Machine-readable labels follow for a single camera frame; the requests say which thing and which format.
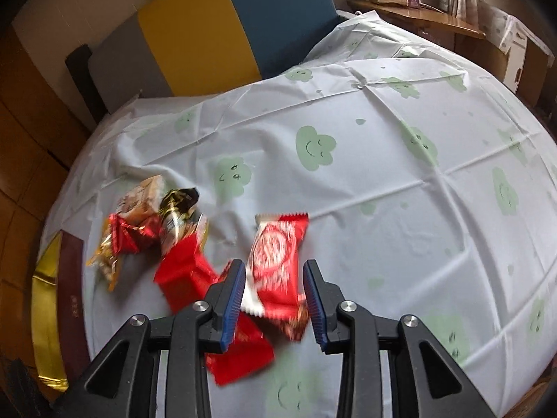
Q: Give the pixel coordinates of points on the brown gold chocolate packet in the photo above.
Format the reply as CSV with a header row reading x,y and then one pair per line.
x,y
180,218

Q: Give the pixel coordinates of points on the grey yellow blue sofa chair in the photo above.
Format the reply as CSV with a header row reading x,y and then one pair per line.
x,y
201,47

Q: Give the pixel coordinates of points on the beige snack packet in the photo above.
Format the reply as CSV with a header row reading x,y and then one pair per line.
x,y
142,201

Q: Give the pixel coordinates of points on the red white patterned snack packet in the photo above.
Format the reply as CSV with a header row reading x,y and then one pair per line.
x,y
271,290

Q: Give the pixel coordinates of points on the yellow pistachio nut bag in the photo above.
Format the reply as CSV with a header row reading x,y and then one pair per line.
x,y
105,258

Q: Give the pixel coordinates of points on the maroon gold gift box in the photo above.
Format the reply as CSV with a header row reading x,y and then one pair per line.
x,y
57,322

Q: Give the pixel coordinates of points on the small red gold candy packet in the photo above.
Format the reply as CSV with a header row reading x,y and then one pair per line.
x,y
127,238

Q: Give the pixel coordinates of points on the white cardboard box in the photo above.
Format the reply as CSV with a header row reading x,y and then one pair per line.
x,y
527,57

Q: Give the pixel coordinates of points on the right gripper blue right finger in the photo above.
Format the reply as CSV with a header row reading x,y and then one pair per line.
x,y
314,288

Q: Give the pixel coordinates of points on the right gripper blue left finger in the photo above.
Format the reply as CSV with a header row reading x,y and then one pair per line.
x,y
229,303

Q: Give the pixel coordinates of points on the wooden side shelf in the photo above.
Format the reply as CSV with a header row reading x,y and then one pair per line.
x,y
420,18

